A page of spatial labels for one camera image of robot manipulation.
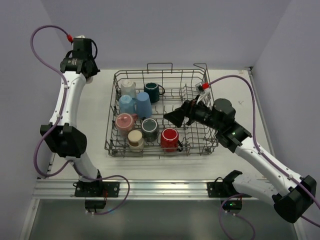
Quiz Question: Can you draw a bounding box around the blue plastic tumbler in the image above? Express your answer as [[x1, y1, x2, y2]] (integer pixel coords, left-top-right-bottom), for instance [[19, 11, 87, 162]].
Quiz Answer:
[[136, 92, 153, 119]]

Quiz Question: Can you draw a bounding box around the light blue faceted mug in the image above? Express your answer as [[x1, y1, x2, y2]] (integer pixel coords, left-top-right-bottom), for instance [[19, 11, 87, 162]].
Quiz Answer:
[[118, 95, 137, 115]]

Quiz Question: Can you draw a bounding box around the pink ghost pattern mug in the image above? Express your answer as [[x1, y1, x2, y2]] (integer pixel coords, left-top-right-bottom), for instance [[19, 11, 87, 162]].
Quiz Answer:
[[115, 113, 138, 138]]

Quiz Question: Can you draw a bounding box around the white faceted ceramic mug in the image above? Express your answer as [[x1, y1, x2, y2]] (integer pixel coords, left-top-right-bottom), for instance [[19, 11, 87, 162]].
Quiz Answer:
[[120, 79, 137, 98]]

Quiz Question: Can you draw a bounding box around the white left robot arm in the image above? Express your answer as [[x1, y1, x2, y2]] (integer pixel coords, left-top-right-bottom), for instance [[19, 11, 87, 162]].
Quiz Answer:
[[40, 36, 100, 183]]

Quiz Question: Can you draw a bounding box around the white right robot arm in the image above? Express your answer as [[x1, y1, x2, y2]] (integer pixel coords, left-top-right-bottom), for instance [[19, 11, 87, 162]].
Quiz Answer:
[[163, 98, 320, 223]]

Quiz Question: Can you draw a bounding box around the red mug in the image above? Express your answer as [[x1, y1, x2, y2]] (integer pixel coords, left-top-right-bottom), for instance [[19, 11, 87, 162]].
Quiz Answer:
[[160, 127, 183, 153]]

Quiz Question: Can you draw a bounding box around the dark grey mug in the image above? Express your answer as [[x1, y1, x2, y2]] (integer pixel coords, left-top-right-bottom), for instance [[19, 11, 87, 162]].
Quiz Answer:
[[141, 118, 160, 142]]

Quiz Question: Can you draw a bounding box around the dark green mug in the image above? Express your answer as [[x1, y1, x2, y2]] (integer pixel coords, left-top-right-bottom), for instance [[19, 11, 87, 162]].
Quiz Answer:
[[143, 82, 165, 104]]

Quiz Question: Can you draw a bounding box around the cream and brown mug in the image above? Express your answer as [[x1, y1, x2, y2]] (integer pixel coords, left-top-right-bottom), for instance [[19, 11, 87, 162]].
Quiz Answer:
[[127, 130, 145, 152]]

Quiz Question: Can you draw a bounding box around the right black controller box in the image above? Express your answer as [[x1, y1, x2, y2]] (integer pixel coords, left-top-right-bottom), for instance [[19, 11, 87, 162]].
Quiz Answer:
[[220, 198, 243, 214]]

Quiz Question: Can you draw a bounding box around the black controller box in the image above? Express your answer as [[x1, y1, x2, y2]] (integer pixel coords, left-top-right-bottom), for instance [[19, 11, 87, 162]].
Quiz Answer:
[[220, 198, 243, 214], [84, 200, 106, 213]]

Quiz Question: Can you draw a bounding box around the left black controller box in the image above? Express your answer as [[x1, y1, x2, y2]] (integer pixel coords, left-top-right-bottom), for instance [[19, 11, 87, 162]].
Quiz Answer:
[[84, 200, 106, 213]]

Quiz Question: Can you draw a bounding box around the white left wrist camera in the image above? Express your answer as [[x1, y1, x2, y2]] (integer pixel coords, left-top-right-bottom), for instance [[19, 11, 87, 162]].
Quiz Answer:
[[74, 35, 86, 39]]

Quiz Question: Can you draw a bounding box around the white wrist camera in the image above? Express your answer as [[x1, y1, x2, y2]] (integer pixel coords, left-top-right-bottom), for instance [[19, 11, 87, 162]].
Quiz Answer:
[[74, 35, 86, 39], [195, 82, 210, 104]]

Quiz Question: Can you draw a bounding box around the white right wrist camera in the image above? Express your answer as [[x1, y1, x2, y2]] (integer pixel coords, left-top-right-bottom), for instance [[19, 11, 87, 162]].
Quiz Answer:
[[195, 82, 210, 104]]

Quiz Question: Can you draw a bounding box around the grey wire dish rack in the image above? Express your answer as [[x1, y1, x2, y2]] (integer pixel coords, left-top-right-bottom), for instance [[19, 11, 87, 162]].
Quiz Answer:
[[104, 63, 218, 158]]

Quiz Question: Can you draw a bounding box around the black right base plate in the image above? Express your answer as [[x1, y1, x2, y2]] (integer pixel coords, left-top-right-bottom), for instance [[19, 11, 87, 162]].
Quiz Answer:
[[206, 177, 236, 198]]

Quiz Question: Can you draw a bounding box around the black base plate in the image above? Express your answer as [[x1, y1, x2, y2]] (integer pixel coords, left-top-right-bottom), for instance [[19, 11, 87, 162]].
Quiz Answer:
[[206, 177, 236, 198], [72, 181, 120, 198]]

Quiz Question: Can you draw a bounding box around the aluminium mounting rail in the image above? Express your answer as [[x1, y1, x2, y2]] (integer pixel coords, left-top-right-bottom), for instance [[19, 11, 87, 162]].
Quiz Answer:
[[32, 179, 214, 200]]

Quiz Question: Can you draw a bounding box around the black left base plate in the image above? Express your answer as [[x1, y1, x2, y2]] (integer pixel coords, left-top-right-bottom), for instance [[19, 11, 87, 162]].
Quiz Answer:
[[72, 181, 120, 198]]

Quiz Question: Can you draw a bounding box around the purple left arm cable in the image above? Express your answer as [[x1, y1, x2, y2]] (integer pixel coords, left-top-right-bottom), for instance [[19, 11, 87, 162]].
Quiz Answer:
[[30, 25, 130, 216]]

